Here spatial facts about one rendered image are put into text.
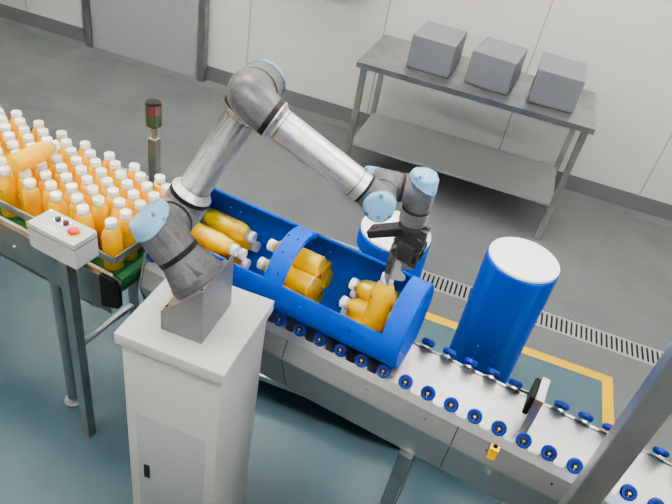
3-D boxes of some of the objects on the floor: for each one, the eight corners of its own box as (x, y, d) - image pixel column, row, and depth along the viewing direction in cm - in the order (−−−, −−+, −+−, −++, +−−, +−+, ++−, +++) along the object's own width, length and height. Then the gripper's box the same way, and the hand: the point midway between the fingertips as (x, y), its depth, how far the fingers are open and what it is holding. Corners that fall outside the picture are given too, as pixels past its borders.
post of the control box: (89, 438, 263) (64, 256, 203) (82, 434, 265) (55, 251, 204) (96, 432, 266) (74, 250, 206) (89, 427, 268) (65, 245, 207)
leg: (375, 553, 244) (412, 461, 206) (362, 545, 246) (396, 453, 208) (381, 541, 248) (418, 449, 211) (368, 533, 250) (402, 440, 212)
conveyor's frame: (127, 443, 265) (115, 285, 211) (-129, 286, 310) (-193, 124, 256) (197, 372, 301) (202, 222, 246) (-42, 241, 346) (-82, 90, 292)
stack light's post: (158, 332, 317) (154, 141, 251) (152, 329, 318) (146, 138, 252) (163, 327, 320) (161, 137, 254) (157, 324, 321) (153, 134, 255)
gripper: (421, 239, 159) (403, 300, 172) (436, 220, 168) (417, 279, 181) (391, 226, 162) (375, 287, 175) (407, 208, 170) (391, 267, 183)
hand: (388, 275), depth 178 cm, fingers closed on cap, 4 cm apart
